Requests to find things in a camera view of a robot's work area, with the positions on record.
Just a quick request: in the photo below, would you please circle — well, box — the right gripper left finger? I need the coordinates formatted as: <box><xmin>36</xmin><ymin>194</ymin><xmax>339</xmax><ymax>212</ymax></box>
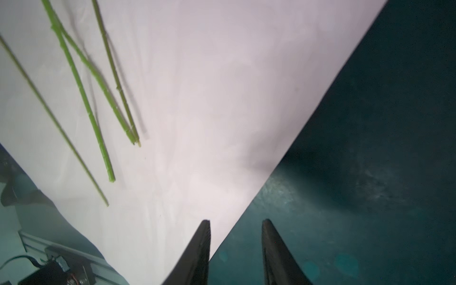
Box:
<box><xmin>163</xmin><ymin>220</ymin><xmax>211</xmax><ymax>285</ymax></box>

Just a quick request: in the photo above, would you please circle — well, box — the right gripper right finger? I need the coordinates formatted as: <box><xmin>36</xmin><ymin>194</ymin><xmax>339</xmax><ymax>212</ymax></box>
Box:
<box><xmin>261</xmin><ymin>219</ymin><xmax>312</xmax><ymax>285</ymax></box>

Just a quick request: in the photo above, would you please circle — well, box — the pink purple wrapping paper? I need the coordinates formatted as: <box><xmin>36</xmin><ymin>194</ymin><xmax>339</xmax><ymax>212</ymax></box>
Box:
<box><xmin>1</xmin><ymin>1</ymin><xmax>385</xmax><ymax>285</ymax></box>

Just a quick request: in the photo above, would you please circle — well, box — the peach fake flower stem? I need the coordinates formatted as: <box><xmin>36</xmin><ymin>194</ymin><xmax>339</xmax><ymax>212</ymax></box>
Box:
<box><xmin>1</xmin><ymin>36</ymin><xmax>109</xmax><ymax>207</ymax></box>

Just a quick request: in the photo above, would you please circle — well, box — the mint fake flower stem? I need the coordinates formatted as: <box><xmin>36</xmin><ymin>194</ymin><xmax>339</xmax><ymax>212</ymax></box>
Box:
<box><xmin>57</xmin><ymin>20</ymin><xmax>138</xmax><ymax>145</ymax></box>

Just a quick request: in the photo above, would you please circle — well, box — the pink fake flower stem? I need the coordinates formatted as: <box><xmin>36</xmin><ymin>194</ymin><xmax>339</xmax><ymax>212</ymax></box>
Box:
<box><xmin>41</xmin><ymin>0</ymin><xmax>116</xmax><ymax>182</ymax></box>

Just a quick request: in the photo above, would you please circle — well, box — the green table mat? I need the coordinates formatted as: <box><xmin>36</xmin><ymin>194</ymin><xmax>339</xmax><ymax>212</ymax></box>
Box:
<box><xmin>15</xmin><ymin>1</ymin><xmax>456</xmax><ymax>285</ymax></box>

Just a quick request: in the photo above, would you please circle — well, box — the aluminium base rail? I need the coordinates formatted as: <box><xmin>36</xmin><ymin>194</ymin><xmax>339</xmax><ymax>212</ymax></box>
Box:
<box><xmin>19</xmin><ymin>230</ymin><xmax>128</xmax><ymax>285</ymax></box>

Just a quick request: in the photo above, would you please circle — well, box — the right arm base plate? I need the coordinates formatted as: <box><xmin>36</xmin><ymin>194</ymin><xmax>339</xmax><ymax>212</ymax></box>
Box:
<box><xmin>19</xmin><ymin>256</ymin><xmax>96</xmax><ymax>285</ymax></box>

